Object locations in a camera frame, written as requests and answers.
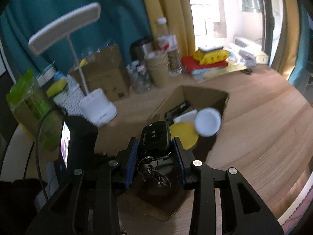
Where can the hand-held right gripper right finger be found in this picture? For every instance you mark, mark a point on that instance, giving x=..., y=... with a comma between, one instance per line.
x=179, y=162

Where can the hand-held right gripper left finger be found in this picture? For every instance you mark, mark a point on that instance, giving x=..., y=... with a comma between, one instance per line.
x=130, y=162

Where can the yellow lid jar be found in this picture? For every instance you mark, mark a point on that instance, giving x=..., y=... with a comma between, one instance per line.
x=182, y=133

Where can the black car key with keyring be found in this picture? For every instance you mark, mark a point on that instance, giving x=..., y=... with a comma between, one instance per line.
x=154, y=137

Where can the white pill bottle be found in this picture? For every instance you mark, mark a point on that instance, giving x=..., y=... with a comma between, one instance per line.
x=207, y=122

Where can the brown cardboard box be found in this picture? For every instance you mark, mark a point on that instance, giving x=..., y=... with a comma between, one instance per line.
x=210, y=98

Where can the white perforated basket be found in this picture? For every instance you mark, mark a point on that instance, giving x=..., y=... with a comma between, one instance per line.
x=71, y=98

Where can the yellow sponge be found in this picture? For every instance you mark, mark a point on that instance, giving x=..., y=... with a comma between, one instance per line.
x=56, y=88

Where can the green packet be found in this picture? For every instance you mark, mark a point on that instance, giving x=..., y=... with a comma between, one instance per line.
x=31, y=107

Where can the plastic wrapped brown carton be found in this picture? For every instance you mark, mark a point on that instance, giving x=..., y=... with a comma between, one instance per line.
x=105, y=76

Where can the small yellow object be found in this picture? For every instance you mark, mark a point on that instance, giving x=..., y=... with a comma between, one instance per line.
x=83, y=62

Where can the patterned glass jar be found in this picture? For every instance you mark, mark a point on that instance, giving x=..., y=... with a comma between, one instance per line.
x=139, y=78

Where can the stack of brown paper cups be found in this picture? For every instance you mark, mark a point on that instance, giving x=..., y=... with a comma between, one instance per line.
x=159, y=71

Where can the red book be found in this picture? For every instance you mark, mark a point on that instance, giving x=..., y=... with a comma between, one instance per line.
x=193, y=63

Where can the steel thermos flask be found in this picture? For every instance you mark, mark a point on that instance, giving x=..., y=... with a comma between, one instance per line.
x=140, y=47

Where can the yellow tissue packet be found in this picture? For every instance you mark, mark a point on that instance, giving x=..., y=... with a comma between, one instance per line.
x=212, y=57

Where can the black scissors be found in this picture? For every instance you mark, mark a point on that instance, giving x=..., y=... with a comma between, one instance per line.
x=247, y=71

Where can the white desk lamp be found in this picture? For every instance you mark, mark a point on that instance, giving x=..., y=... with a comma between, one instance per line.
x=66, y=24

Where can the clear plastic water bottle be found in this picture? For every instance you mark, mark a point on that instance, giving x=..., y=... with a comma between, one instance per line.
x=170, y=49

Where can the white power bank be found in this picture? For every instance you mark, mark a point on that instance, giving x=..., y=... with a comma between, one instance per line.
x=210, y=49

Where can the wide teal curtain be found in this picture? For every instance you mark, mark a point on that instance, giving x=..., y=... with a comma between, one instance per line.
x=110, y=9

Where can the white boxes on windowsill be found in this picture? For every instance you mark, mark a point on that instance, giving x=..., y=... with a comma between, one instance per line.
x=249, y=51

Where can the wide yellow curtain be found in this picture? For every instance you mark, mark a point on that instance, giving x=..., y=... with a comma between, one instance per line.
x=171, y=5

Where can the narrow teal curtain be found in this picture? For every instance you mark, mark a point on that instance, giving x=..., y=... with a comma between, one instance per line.
x=303, y=53

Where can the narrow yellow curtain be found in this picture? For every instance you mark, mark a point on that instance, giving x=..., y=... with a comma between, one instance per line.
x=286, y=29

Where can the dark sliding door frame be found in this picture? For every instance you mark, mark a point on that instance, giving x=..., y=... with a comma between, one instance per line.
x=267, y=24

